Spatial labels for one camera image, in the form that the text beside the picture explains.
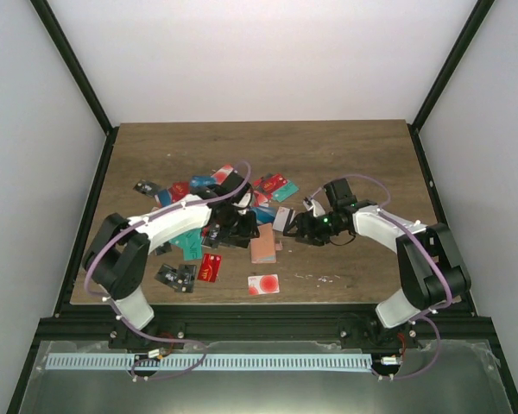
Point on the wrist white camera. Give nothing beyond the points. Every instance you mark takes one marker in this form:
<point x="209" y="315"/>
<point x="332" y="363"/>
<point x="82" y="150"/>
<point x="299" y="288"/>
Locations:
<point x="244" y="204"/>
<point x="313" y="207"/>

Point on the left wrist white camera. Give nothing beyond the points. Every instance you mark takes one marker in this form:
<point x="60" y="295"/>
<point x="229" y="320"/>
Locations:
<point x="244" y="204"/>

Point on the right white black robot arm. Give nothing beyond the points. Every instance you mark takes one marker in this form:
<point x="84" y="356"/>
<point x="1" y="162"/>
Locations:
<point x="432" y="270"/>

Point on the blue striped card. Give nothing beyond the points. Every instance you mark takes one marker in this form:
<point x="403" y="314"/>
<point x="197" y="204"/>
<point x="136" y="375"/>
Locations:
<point x="264" y="214"/>

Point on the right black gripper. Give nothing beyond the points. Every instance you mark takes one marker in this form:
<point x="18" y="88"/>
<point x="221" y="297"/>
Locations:
<point x="303" y="220"/>

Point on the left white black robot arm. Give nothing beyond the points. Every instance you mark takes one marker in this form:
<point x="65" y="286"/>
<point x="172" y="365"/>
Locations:
<point x="118" y="254"/>

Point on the teal card far right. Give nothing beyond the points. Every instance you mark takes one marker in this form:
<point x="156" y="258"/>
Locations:
<point x="285" y="191"/>

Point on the red vip card front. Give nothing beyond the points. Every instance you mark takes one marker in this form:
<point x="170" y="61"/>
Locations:
<point x="209" y="268"/>

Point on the black frame right post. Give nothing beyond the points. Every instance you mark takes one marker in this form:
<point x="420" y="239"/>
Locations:
<point x="460" y="46"/>

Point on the blue card top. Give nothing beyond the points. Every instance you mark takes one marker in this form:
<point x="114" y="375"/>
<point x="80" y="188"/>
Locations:
<point x="199" y="180"/>

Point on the black frame left post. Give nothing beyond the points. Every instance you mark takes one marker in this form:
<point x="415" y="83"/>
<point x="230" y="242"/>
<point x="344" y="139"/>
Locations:
<point x="57" y="35"/>

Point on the light blue slotted cable duct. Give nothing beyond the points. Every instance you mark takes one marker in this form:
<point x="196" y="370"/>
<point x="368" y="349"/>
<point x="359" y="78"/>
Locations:
<point x="214" y="362"/>

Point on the teal cards centre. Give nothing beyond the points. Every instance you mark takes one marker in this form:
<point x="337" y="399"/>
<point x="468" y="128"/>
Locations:
<point x="190" y="243"/>

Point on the black cards front left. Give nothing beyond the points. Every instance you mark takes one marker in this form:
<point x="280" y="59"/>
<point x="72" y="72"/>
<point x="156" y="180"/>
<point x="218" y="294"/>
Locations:
<point x="180" y="279"/>

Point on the blue card left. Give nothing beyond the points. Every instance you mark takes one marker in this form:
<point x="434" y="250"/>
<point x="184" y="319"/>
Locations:
<point x="163" y="198"/>

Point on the white red circle card front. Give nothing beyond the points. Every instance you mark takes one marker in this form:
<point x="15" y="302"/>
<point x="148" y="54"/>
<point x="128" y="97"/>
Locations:
<point x="263" y="284"/>

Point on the white red circle card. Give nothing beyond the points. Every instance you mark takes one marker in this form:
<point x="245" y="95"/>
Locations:
<point x="222" y="173"/>
<point x="263" y="284"/>

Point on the black aluminium front rail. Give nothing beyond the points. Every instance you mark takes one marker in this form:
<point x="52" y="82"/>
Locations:
<point x="351" y="325"/>

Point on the red card left top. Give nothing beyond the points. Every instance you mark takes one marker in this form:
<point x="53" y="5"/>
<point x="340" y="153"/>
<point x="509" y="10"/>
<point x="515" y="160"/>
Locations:
<point x="178" y="190"/>

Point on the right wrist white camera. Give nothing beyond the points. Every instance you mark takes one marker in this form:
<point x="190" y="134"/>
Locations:
<point x="313" y="207"/>

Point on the pink leather card holder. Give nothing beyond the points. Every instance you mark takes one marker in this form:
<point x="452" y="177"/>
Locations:
<point x="263" y="248"/>

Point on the black frame post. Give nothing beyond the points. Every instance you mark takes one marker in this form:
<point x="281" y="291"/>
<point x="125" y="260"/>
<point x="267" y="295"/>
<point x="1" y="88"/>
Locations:
<point x="460" y="46"/>
<point x="57" y="35"/>

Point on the black card far left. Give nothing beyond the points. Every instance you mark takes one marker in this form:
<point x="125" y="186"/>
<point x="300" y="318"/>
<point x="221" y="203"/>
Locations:
<point x="147" y="188"/>

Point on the red card far right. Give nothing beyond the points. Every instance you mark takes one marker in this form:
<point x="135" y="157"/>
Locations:
<point x="270" y="183"/>

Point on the white card black stripe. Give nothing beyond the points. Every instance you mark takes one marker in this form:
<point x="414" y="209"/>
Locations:
<point x="283" y="218"/>

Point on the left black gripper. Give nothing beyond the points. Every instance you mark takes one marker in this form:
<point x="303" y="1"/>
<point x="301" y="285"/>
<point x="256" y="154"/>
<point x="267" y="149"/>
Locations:
<point x="246" y="233"/>

